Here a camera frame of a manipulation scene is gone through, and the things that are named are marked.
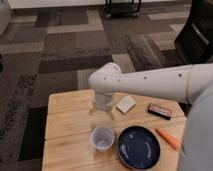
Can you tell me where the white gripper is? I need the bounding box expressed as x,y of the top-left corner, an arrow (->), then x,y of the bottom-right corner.
88,93 -> 114,120

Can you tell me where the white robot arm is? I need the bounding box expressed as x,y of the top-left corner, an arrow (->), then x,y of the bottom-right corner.
88,63 -> 213,171

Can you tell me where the dark blue ceramic bowl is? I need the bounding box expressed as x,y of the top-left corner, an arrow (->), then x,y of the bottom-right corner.
117,126 -> 161,170

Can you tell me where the white paper cup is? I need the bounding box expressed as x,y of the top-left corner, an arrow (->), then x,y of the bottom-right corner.
91,126 -> 115,152

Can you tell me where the beige sponge block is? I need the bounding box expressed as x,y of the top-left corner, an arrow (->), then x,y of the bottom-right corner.
116,96 -> 136,114

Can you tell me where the black red snack bar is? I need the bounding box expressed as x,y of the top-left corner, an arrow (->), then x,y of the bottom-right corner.
147,103 -> 172,120

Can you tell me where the orange carrot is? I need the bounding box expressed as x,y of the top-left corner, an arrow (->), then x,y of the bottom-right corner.
156,128 -> 180,150

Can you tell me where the black rolling cart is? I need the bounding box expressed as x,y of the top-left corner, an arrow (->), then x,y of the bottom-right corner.
103,0 -> 142,19

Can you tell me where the black office chair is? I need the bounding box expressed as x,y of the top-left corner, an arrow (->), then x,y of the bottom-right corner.
174,0 -> 213,64

